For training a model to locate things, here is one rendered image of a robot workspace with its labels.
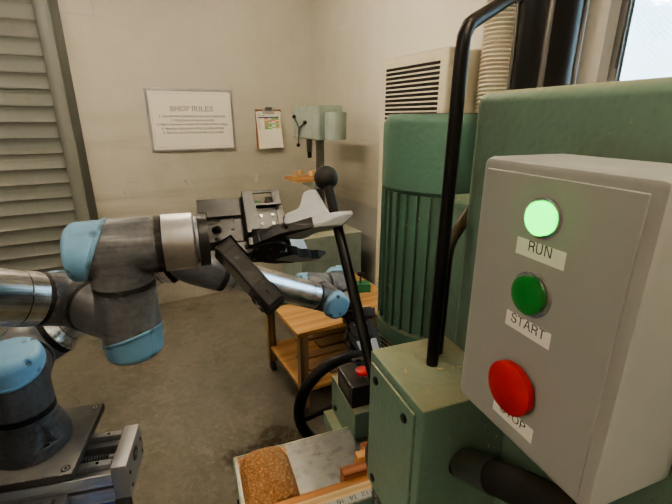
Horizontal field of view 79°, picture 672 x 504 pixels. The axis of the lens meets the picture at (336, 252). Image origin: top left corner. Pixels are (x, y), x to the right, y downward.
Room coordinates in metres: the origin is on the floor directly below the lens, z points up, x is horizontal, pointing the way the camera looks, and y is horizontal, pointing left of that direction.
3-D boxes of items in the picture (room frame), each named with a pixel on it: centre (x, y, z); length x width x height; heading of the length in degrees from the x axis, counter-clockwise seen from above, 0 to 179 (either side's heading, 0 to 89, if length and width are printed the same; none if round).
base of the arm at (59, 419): (0.72, 0.67, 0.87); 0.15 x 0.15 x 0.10
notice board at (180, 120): (3.30, 1.11, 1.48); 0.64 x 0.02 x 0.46; 118
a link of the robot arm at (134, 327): (0.50, 0.29, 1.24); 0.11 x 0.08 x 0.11; 63
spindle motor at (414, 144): (0.55, -0.15, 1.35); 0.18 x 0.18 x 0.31
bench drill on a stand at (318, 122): (2.95, 0.11, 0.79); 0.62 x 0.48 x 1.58; 27
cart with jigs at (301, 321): (2.10, 0.03, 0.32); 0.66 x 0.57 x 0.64; 118
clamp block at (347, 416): (0.73, -0.08, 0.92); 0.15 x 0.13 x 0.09; 110
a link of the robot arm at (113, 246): (0.49, 0.28, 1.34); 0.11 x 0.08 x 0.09; 110
